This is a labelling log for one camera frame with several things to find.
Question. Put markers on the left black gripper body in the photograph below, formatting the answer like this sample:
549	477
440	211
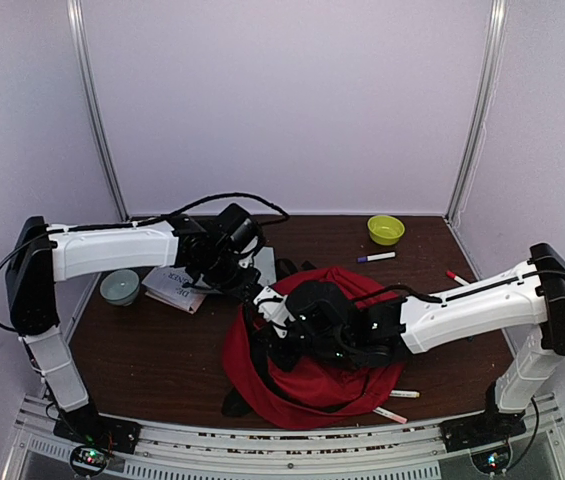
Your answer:
219	274

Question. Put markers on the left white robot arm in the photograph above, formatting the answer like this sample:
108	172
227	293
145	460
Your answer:
49	254

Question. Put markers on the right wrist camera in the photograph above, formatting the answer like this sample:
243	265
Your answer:
271	305

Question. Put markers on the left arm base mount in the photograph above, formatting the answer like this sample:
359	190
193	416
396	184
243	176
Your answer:
98	438

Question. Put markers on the red-capped white marker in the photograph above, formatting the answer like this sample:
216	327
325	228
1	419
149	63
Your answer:
457	278

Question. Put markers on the purple-capped white marker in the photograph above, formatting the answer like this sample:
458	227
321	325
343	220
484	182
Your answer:
376	257

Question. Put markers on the yellow-capped white marker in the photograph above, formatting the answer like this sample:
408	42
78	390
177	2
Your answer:
405	394

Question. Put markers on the left aluminium frame post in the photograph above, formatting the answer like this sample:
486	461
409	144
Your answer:
80	41

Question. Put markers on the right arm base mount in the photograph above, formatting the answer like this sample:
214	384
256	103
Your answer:
488	436

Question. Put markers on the red backpack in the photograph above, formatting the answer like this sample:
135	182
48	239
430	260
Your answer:
299	392

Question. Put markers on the pale green ceramic bowl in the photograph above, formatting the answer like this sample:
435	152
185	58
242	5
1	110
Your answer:
120	288

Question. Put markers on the pink-capped white marker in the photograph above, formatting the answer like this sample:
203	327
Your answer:
390	415

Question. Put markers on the grey book with black logo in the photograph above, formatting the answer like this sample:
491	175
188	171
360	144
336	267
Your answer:
264	262

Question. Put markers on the yellow-green plastic bowl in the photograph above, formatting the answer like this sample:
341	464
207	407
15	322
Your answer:
385	230

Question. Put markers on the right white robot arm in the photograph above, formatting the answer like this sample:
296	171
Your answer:
531	293

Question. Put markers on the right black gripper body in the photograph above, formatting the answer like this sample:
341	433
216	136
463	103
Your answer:
326	349

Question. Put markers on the white floral book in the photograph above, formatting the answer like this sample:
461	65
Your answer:
170	286

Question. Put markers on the right aluminium frame post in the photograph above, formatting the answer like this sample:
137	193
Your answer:
486	87

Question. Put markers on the aluminium frame post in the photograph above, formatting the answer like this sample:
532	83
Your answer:
486	87
80	41

